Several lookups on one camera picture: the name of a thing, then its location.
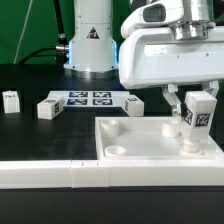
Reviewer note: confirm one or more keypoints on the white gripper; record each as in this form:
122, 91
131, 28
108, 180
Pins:
152, 57

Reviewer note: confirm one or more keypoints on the white square tabletop part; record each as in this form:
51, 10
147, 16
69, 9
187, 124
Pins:
141, 138

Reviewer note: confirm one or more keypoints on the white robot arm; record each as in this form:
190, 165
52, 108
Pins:
92, 52

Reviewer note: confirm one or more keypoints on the AprilTag marker sheet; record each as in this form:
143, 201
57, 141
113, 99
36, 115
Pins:
91, 98

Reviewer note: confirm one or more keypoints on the white L-shaped obstacle fence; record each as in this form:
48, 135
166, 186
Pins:
110, 173

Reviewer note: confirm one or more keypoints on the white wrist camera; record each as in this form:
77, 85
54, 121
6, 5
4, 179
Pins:
160, 15

